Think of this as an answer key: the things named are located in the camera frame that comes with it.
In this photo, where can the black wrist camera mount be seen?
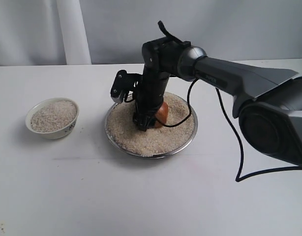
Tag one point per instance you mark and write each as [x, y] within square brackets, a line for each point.
[183, 44]

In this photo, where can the small white ceramic bowl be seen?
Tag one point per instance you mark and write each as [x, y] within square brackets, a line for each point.
[53, 118]

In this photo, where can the white backdrop curtain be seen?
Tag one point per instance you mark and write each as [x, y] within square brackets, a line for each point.
[42, 32]

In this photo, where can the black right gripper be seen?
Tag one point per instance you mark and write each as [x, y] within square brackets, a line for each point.
[163, 58]

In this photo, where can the round metal rice tray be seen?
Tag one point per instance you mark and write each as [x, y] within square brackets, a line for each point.
[151, 144]

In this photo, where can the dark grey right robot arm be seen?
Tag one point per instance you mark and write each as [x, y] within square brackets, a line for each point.
[267, 101]

